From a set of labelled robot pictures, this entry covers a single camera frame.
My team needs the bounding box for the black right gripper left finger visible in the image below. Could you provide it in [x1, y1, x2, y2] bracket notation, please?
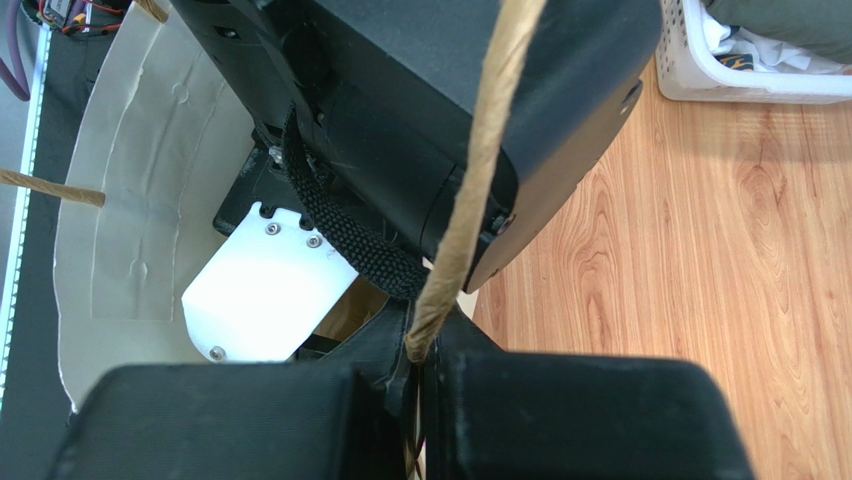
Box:
[48, 309, 413, 479]

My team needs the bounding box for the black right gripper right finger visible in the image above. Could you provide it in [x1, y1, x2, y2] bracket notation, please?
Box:
[423, 311, 754, 479]

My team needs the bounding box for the kraft paper bag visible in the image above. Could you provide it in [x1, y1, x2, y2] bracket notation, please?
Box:
[0, 0, 550, 414]

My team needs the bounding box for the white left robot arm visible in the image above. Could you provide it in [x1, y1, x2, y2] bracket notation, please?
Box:
[174, 1, 663, 298]

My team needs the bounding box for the white plastic basket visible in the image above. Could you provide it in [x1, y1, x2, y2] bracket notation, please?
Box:
[655, 1, 851, 105]

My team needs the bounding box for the olive green cloth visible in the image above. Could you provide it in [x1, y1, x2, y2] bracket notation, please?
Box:
[704, 0, 851, 64]

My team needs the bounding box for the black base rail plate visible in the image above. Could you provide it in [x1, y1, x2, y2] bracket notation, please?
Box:
[1, 13, 113, 479]

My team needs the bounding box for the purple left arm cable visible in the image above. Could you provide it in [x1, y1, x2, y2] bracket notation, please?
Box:
[0, 0, 31, 102]

